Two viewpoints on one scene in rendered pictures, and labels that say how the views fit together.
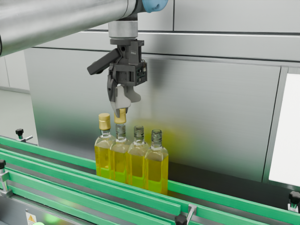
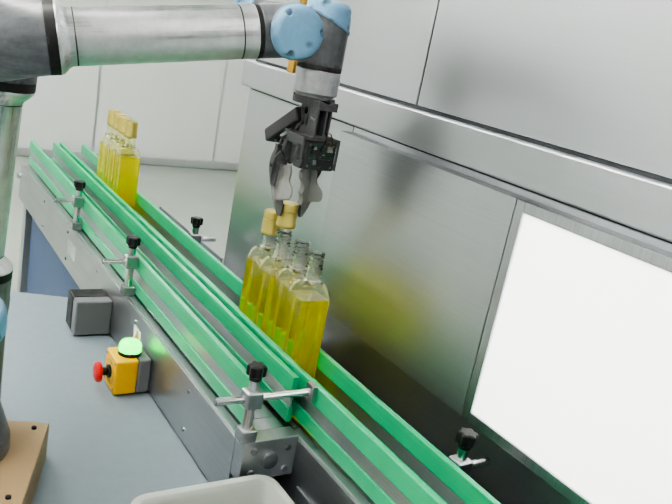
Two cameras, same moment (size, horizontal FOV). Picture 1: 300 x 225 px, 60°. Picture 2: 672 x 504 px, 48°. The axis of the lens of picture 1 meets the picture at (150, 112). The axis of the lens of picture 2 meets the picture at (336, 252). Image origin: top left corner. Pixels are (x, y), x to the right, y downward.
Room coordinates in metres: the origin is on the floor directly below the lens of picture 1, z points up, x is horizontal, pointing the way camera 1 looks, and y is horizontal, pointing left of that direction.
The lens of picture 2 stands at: (-0.36, -0.65, 1.49)
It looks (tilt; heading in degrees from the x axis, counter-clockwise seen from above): 16 degrees down; 31
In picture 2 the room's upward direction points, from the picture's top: 11 degrees clockwise
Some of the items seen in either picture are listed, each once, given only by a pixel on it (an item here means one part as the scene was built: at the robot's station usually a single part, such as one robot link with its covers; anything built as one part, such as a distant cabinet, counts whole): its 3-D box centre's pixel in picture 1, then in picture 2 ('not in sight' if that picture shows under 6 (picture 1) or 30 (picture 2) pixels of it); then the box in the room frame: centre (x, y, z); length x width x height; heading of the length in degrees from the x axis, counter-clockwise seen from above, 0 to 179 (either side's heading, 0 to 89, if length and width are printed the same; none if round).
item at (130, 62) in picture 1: (127, 62); (310, 132); (0.70, 0.06, 1.32); 0.09 x 0.08 x 0.12; 65
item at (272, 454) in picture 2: not in sight; (265, 454); (0.51, -0.09, 0.85); 0.09 x 0.04 x 0.07; 155
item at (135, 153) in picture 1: (139, 173); (287, 323); (0.69, 0.03, 0.99); 0.06 x 0.06 x 0.21; 65
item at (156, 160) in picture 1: (156, 179); (300, 337); (0.66, -0.02, 0.99); 0.06 x 0.06 x 0.21; 65
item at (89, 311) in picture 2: not in sight; (88, 312); (0.73, 0.59, 0.79); 0.08 x 0.08 x 0.08; 65
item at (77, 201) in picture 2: not in sight; (68, 205); (0.90, 0.90, 0.94); 0.07 x 0.04 x 0.13; 155
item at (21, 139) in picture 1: (26, 142); (201, 243); (1.00, 0.53, 0.94); 0.07 x 0.04 x 0.13; 155
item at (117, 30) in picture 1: (123, 30); (318, 84); (0.70, 0.07, 1.40); 0.08 x 0.08 x 0.05
